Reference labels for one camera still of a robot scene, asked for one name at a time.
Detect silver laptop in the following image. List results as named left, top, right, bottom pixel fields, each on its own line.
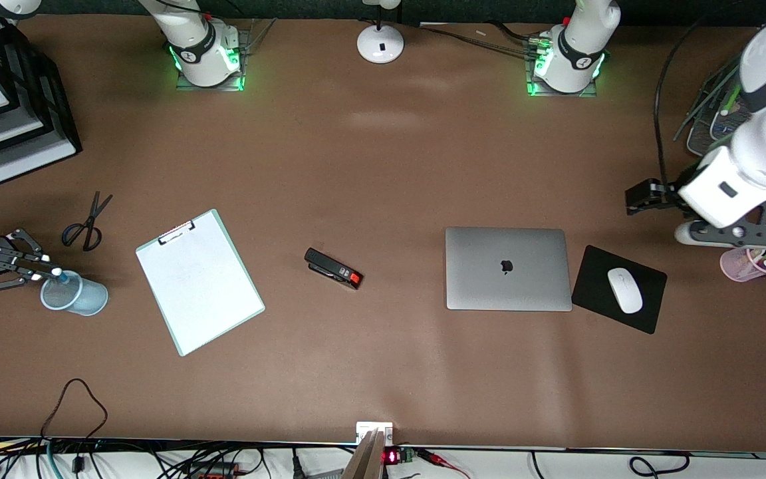
left=445, top=227, right=573, bottom=312

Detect black scissors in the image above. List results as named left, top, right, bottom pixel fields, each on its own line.
left=61, top=191, right=114, bottom=252

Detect blue mesh pen cup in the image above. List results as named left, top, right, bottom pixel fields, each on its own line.
left=40, top=269, right=109, bottom=317

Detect white computer mouse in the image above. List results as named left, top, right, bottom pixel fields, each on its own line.
left=607, top=267, right=644, bottom=315

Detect pink pen cup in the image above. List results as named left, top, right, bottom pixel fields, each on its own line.
left=719, top=245, right=766, bottom=283

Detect black mouse pad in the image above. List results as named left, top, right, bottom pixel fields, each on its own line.
left=571, top=245, right=668, bottom=335

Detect black stacked document tray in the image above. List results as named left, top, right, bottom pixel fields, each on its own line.
left=0, top=7, right=83, bottom=186

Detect mint green clipboard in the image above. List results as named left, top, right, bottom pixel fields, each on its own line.
left=135, top=208, right=266, bottom=357

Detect white round lamp base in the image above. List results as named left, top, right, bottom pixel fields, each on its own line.
left=356, top=0, right=405, bottom=65

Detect black red stapler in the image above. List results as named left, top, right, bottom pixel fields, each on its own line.
left=304, top=247, right=364, bottom=291

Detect black wire mesh organizer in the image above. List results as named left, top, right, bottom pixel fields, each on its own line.
left=674, top=52, right=757, bottom=158

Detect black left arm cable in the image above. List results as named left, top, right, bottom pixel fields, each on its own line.
left=654, top=19, right=713, bottom=186

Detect black looped cable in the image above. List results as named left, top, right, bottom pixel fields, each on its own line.
left=40, top=378, right=108, bottom=474

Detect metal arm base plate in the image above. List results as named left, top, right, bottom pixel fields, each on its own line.
left=176, top=28, right=247, bottom=92
left=526, top=37, right=600, bottom=98

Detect black cable bundle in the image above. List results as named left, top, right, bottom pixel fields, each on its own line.
left=416, top=22, right=550, bottom=59

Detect tangled black cables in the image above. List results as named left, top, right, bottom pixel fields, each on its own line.
left=0, top=436, right=344, bottom=479

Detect black coiled cable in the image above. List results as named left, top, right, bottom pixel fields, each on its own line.
left=628, top=452, right=691, bottom=478

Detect red wire clip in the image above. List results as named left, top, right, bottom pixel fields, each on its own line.
left=416, top=448, right=471, bottom=479

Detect grey camera stand bracket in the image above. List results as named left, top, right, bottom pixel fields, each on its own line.
left=342, top=421, right=394, bottom=479

